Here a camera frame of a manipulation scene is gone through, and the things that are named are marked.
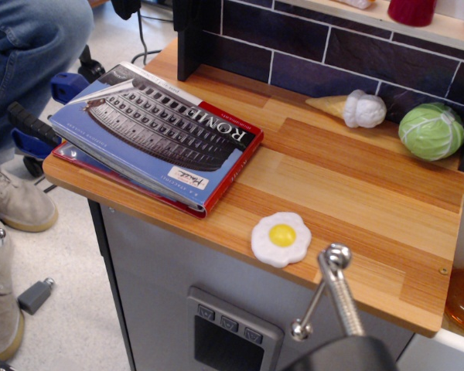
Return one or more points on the grey toy kitchen cabinet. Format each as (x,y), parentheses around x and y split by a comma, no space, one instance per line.
(184,305)

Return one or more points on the person leg in blue jeans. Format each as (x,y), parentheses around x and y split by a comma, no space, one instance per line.
(38,39)

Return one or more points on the toy fried egg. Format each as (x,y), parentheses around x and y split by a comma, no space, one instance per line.
(280,239)

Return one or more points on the black upright post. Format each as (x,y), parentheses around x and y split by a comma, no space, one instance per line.
(191,19)

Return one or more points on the red cup on shelf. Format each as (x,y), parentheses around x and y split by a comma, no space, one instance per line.
(416,13)

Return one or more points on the blue and red Rome book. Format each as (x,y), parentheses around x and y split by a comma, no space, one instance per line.
(181,148)

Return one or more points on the light wooden shelf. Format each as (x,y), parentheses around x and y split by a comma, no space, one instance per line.
(442,28)

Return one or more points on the blue clamp with black handle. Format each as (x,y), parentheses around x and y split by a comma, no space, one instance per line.
(33,137)

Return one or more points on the small grey block with knob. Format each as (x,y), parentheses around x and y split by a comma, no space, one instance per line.
(35,296)

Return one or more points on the toy ice cream cone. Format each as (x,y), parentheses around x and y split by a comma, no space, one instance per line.
(357,109)

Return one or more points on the black chair caster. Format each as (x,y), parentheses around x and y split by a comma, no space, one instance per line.
(89,68)

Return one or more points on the beige shoe upper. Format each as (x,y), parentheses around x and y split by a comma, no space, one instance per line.
(23,206)

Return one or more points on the toy green cabbage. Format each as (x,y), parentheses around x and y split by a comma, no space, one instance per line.
(431,131)

